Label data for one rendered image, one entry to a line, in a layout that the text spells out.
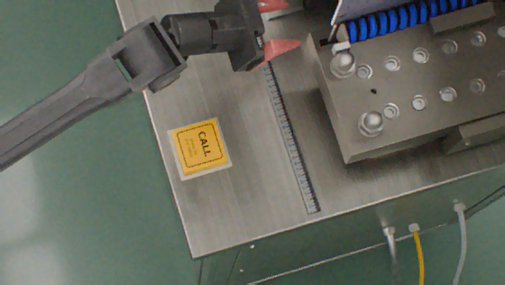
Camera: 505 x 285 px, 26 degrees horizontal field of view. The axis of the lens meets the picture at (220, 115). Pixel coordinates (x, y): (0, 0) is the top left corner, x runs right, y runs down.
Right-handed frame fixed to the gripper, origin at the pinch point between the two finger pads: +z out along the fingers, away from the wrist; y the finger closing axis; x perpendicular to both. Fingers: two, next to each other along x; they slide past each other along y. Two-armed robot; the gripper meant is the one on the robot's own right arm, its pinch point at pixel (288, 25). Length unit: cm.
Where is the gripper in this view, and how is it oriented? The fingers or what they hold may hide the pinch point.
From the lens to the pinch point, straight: 153.4
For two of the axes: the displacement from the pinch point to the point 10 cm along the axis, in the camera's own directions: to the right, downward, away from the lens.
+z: 8.3, -1.2, 5.4
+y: 2.8, 9.3, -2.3
